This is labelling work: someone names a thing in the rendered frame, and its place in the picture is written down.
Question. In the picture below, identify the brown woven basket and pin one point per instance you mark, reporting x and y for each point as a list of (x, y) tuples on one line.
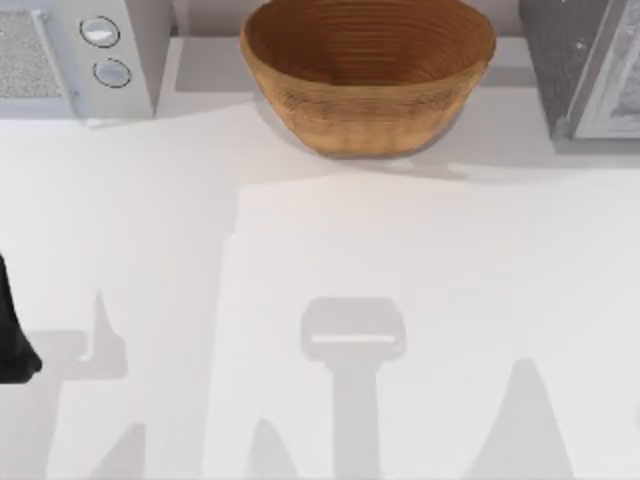
[(367, 115)]

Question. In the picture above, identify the round grey microwave knob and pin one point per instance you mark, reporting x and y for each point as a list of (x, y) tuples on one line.
[(99, 31), (112, 72)]

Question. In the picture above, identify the pale microwave oven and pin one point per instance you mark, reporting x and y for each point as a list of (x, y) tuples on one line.
[(75, 95)]

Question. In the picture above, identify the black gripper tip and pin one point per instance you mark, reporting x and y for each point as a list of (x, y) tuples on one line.
[(12, 345)]

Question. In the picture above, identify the grey cabinet door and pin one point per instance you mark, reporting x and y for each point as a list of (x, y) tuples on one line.
[(610, 85)]

